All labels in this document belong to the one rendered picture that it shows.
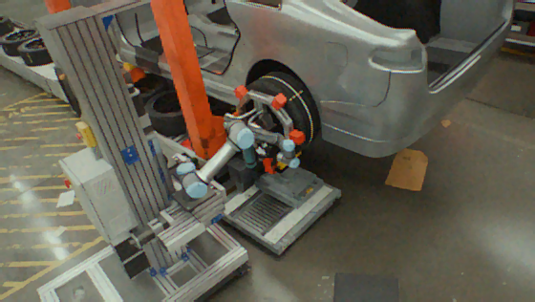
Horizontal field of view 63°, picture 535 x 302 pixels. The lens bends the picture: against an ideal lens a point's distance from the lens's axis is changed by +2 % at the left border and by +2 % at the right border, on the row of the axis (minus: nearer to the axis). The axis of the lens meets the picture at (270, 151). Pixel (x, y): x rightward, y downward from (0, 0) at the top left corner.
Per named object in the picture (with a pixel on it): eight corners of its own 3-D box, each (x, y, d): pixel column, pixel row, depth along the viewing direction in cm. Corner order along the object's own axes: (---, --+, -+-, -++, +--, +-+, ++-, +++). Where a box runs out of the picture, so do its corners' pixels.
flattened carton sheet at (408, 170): (429, 155, 411) (430, 152, 409) (420, 192, 372) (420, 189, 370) (397, 150, 423) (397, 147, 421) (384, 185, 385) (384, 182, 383)
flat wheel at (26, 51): (36, 50, 714) (30, 36, 701) (75, 46, 708) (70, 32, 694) (16, 68, 661) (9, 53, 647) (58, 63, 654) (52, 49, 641)
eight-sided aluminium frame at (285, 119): (297, 162, 334) (290, 101, 302) (291, 166, 330) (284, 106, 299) (248, 140, 367) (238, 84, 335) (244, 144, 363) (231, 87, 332)
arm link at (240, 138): (190, 190, 273) (248, 128, 271) (198, 204, 262) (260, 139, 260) (177, 182, 265) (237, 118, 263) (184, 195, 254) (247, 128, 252)
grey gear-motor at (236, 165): (276, 174, 404) (271, 144, 384) (245, 200, 382) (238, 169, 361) (263, 167, 415) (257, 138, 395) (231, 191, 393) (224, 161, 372)
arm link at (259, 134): (218, 128, 274) (276, 145, 304) (224, 136, 265) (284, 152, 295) (225, 112, 271) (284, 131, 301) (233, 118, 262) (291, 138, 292)
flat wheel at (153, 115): (139, 133, 461) (131, 115, 447) (170, 102, 509) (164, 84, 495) (192, 139, 438) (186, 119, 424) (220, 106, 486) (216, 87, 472)
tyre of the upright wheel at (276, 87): (252, 106, 383) (304, 157, 368) (233, 118, 370) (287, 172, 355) (271, 53, 329) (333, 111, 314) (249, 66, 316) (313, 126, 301)
